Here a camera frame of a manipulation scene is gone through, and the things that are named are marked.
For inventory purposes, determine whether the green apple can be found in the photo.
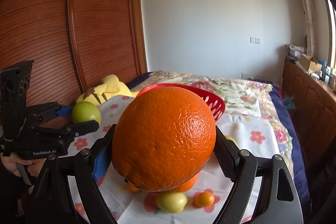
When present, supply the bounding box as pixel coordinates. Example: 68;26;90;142
72;101;101;124

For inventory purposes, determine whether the tiny orange kumquat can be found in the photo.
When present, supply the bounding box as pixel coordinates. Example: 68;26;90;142
194;192;215;207

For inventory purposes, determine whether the medium orange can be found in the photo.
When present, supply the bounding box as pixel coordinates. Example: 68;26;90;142
171;172;200;192

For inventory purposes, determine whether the small smooth orange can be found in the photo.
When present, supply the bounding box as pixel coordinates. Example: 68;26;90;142
124;178;141;193

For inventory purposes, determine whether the yellow lemon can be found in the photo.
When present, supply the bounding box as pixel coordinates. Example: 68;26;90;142
155;192;188;213

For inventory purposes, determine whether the large orange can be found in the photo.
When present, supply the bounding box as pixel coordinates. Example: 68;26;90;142
112;86;216;192

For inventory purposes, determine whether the person's left hand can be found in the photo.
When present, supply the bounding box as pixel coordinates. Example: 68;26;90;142
1;153;45;177

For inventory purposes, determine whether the white floral tablecloth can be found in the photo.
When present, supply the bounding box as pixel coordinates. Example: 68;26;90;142
59;94;279;224

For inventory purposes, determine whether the red plastic fruit basket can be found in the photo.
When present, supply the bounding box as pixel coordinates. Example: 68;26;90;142
137;83;226;122

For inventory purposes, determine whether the yellow plush toy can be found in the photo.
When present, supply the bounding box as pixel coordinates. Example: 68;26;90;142
76;75;139;106

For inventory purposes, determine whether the wooden low cabinet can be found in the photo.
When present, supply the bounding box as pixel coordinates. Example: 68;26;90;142
281;60;335;170

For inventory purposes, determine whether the brown wooden wardrobe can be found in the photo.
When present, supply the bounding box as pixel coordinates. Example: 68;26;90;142
1;0;147;106

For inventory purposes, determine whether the cardboard box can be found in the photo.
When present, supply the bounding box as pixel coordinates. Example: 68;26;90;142
299;54;322;74

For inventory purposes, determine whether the window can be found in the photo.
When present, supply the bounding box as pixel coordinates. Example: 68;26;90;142
325;0;335;69

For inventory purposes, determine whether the white wall switch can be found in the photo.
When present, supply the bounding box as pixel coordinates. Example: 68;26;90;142
250;37;261;44

